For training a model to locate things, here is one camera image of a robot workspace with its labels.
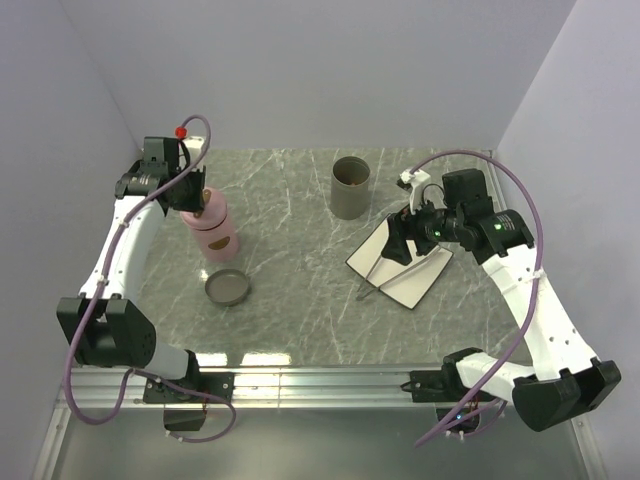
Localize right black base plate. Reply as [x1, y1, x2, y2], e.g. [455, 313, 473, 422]
[400, 369, 468, 403]

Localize pink cup container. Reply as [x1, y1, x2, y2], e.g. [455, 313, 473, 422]
[189, 219, 240, 263]

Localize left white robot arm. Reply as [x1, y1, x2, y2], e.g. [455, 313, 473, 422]
[56, 128, 208, 402]

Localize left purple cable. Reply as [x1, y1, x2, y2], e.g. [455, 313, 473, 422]
[62, 115, 237, 445]

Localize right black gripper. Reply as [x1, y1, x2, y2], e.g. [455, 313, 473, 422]
[381, 190, 464, 265]

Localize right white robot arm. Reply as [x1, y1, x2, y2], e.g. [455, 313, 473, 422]
[381, 169, 622, 432]

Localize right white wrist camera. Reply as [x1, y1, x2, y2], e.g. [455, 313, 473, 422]
[398, 169, 431, 215]

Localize tall grey cylinder container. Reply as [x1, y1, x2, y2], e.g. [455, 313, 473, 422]
[330, 156, 371, 220]

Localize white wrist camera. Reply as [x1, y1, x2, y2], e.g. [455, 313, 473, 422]
[398, 169, 431, 215]
[174, 126, 205, 163]

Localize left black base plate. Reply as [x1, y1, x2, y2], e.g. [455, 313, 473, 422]
[143, 372, 234, 404]

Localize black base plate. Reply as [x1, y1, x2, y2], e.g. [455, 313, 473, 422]
[400, 369, 468, 403]
[143, 372, 234, 404]

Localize grey round lid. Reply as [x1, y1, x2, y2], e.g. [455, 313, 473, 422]
[204, 269, 250, 307]

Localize aluminium frame rail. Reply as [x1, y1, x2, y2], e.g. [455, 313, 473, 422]
[72, 364, 458, 415]

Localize white square plate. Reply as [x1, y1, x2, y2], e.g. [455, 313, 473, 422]
[345, 220, 453, 310]

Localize pink round lid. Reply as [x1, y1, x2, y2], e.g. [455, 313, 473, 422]
[180, 187, 228, 231]

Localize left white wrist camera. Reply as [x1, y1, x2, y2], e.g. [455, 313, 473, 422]
[174, 126, 205, 163]

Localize metal food tongs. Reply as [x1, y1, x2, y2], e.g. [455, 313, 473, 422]
[356, 247, 453, 309]

